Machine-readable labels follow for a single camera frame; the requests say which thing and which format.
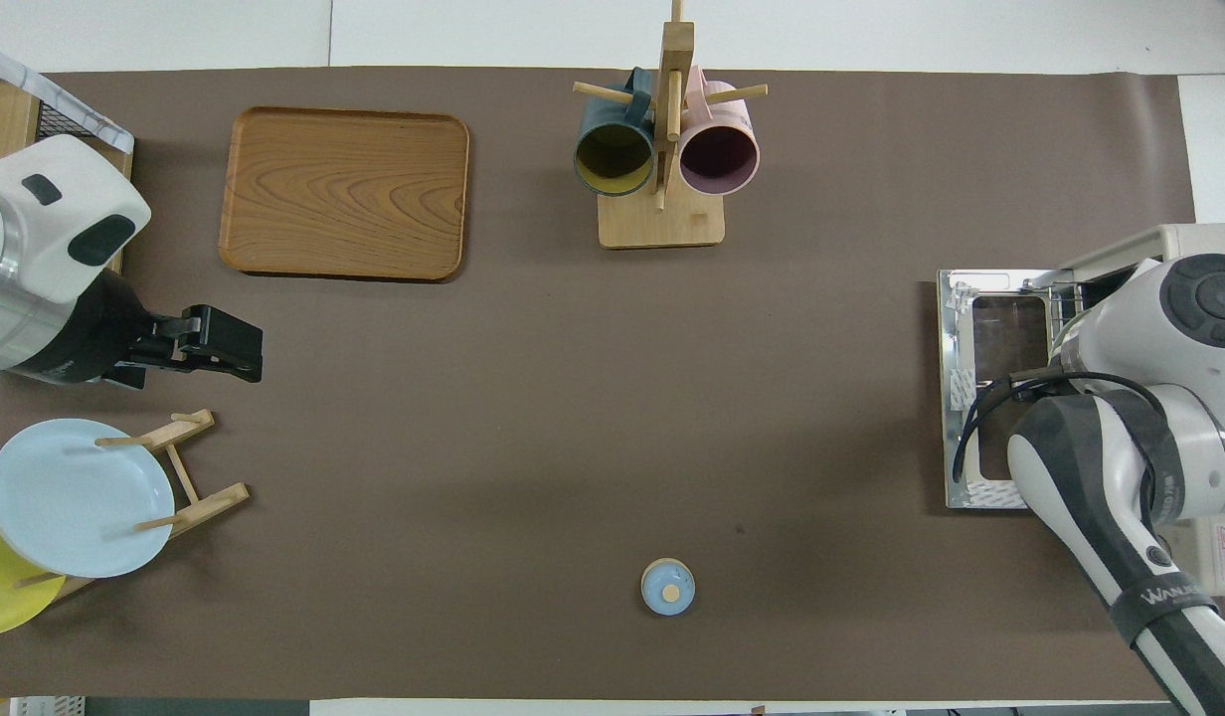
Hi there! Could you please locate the white toaster oven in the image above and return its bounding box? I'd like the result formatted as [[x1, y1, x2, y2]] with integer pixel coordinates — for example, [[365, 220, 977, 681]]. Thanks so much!
[[1032, 224, 1225, 598]]

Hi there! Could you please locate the wooden mug rack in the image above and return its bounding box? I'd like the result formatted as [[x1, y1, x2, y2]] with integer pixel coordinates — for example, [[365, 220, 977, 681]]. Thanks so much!
[[573, 0, 770, 250]]

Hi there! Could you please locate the small blue bell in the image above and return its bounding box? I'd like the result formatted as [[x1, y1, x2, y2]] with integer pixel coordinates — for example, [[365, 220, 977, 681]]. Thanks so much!
[[640, 557, 697, 618]]

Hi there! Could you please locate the yellow plate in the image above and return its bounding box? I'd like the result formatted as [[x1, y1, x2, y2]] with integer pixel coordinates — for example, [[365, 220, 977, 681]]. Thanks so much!
[[0, 467, 67, 639]]

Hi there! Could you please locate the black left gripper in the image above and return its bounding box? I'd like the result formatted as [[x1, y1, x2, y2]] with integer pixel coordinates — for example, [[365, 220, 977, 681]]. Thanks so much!
[[6, 268, 264, 391]]

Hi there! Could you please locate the brown table mat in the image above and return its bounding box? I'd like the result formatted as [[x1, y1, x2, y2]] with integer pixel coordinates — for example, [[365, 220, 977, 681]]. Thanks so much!
[[0, 66, 1198, 702]]

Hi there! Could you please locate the dark blue mug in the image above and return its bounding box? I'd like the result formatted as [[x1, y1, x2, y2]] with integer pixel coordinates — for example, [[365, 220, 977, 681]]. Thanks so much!
[[573, 68, 658, 198]]

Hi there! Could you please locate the pink mug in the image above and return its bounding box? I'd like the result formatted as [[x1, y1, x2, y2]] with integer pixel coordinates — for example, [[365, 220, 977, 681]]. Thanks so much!
[[678, 66, 762, 196]]

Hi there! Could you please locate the brown wooden tray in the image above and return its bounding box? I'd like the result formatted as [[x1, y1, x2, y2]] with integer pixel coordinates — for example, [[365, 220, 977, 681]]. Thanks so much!
[[219, 106, 471, 282]]

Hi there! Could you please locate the oven door with glass window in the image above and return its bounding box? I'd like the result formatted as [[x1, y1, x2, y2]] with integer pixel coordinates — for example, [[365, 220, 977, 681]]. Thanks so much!
[[937, 268, 1081, 510]]

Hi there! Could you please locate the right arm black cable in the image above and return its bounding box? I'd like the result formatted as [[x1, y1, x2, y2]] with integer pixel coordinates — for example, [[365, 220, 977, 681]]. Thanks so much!
[[954, 370, 1170, 488]]

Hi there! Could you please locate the wooden two-tier shelf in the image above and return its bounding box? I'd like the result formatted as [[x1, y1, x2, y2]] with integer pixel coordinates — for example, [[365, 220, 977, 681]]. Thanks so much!
[[0, 78, 136, 172]]

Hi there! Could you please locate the wooden plate rack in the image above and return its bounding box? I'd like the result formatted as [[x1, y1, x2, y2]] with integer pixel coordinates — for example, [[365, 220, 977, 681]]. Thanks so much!
[[14, 408, 252, 603]]

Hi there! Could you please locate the light blue plate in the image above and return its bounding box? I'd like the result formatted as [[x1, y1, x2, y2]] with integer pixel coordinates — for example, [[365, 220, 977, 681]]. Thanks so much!
[[0, 418, 176, 580]]

